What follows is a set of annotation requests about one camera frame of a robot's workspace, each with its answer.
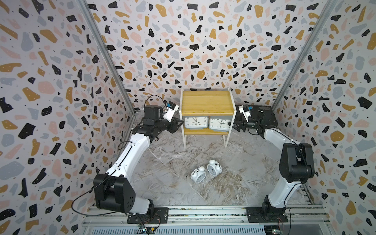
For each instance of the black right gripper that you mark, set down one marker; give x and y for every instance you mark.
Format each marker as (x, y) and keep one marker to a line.
(241, 124)

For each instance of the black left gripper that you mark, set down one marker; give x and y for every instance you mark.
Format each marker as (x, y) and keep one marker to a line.
(173, 127)

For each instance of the grey square clock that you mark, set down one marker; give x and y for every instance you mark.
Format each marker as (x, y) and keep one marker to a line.
(220, 123)
(199, 122)

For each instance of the wooden shelf white metal frame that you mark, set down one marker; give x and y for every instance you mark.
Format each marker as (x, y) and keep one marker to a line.
(207, 103)

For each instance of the white twin-bell clock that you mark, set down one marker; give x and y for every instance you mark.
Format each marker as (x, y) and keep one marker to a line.
(214, 168)
(198, 175)

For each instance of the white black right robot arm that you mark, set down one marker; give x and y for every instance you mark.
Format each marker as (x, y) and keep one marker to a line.
(296, 162)

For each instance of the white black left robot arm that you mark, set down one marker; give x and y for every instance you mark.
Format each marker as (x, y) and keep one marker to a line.
(113, 191)

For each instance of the black flat case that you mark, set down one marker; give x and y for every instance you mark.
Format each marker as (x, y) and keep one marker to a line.
(264, 116)

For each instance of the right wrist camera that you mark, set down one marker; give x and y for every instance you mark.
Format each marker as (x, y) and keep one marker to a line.
(246, 111)

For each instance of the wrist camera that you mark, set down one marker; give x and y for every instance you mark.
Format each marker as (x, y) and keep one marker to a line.
(171, 109)
(246, 111)

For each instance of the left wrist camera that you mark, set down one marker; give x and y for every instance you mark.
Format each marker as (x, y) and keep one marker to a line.
(171, 109)

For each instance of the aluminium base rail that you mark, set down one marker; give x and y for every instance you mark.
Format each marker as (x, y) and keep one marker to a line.
(213, 220)

